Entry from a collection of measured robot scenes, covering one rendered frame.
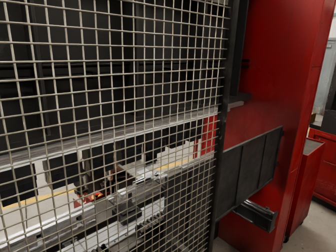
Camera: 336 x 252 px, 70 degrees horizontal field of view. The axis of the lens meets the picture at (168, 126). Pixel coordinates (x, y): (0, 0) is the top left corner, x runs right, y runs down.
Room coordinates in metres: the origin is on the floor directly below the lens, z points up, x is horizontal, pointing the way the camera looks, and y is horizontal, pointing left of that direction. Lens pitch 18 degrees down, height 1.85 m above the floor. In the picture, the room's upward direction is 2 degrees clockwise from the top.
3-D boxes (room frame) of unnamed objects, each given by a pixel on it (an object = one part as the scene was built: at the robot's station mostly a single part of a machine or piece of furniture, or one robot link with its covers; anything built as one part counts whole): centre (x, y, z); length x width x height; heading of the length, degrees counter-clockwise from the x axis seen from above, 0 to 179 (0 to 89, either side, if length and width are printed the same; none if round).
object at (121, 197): (1.44, 0.15, 0.92); 0.39 x 0.06 x 0.10; 133
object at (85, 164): (1.22, 0.39, 1.26); 0.15 x 0.09 x 0.17; 133
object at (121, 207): (1.13, 0.26, 1.01); 0.26 x 0.12 x 0.05; 43
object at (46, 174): (1.09, 0.53, 1.26); 0.15 x 0.09 x 0.17; 133
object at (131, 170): (1.59, 0.21, 1.00); 0.26 x 0.18 x 0.01; 43
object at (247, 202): (1.51, -0.48, 0.81); 0.64 x 0.08 x 0.14; 43
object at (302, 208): (2.25, -1.22, 0.50); 0.50 x 0.50 x 1.00; 43
